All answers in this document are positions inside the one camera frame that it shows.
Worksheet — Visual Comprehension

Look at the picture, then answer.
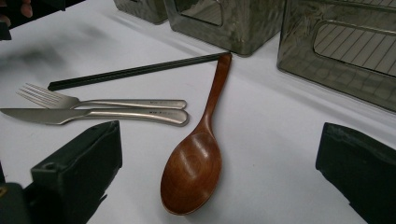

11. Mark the steel table knife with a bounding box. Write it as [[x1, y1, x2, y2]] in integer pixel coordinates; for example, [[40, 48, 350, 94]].
[[0, 106, 190, 127]]

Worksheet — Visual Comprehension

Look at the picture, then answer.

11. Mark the black chopstick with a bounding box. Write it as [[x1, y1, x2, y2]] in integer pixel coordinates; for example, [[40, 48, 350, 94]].
[[47, 53, 228, 91], [48, 50, 230, 90]]

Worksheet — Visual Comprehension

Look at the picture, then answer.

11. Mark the brown wooden spoon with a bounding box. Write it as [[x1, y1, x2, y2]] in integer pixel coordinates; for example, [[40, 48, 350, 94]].
[[160, 52, 233, 217]]

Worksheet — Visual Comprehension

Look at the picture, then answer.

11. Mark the white table cover sheet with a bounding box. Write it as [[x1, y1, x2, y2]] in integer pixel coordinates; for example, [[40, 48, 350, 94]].
[[0, 0, 396, 224]]

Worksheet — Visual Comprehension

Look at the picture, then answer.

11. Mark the steel fork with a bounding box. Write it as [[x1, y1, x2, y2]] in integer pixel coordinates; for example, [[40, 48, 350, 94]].
[[17, 83, 188, 110]]

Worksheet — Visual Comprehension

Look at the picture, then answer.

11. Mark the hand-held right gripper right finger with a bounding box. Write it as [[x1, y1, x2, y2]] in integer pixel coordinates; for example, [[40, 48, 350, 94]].
[[316, 121, 396, 224]]

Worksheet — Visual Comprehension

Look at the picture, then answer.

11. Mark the transparent brown plastic bin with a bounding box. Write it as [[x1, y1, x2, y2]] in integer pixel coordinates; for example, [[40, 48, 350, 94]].
[[163, 0, 286, 57], [112, 0, 169, 25], [276, 0, 396, 114]]

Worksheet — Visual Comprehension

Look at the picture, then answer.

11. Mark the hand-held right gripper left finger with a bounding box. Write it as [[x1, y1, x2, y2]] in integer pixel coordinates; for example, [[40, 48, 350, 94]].
[[30, 120, 123, 224]]

